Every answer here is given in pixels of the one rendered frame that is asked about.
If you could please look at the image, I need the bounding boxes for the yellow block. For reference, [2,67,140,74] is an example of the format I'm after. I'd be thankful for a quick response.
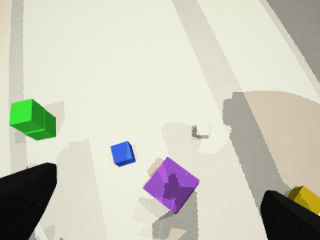
[288,185,320,215]

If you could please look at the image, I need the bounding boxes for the green block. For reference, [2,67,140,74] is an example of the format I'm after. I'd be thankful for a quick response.
[24,111,56,141]
[9,99,45,133]

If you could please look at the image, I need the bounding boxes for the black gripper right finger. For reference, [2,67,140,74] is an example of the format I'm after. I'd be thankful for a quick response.
[260,191,320,240]

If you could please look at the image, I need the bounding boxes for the purple block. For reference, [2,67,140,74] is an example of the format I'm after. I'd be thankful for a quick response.
[143,157,200,213]

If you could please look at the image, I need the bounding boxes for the small blue block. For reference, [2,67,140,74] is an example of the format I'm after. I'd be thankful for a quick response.
[111,141,136,167]

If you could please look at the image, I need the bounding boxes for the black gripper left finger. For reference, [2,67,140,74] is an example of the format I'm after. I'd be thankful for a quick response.
[0,163,57,240]

